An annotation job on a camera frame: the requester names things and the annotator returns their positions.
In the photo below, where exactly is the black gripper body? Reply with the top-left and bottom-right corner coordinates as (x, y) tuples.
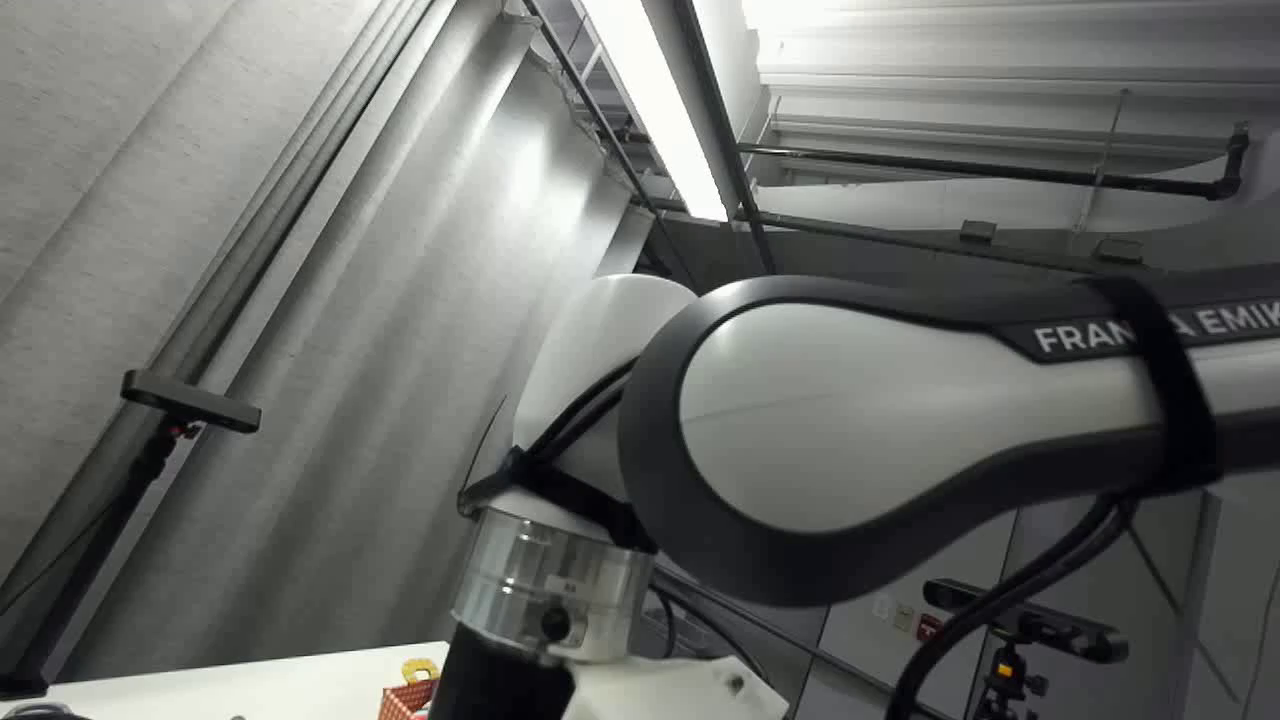
(426, 620), (578, 720)

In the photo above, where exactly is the grey curtain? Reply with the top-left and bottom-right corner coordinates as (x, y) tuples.
(0, 0), (654, 682)

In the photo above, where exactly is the long ceiling light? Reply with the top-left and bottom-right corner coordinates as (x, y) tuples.
(578, 0), (732, 222)

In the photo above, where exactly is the black ceiling pipe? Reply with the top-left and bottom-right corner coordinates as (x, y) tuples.
(745, 124), (1257, 202)

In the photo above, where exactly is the black camera stand pole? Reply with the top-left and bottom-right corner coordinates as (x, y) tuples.
(0, 411), (190, 699)

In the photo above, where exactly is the black bar camera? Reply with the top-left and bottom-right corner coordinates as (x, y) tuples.
(121, 367), (262, 435)

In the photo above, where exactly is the black camera tripod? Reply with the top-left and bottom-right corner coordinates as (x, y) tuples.
(967, 639), (1056, 720)

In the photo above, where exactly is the black stereo camera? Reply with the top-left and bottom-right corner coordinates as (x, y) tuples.
(918, 577), (1136, 667)

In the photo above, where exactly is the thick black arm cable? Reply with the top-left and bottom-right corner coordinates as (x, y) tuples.
(882, 486), (1141, 720)

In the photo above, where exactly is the black velcro strap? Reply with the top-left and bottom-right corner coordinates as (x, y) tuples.
(1079, 273), (1225, 497)

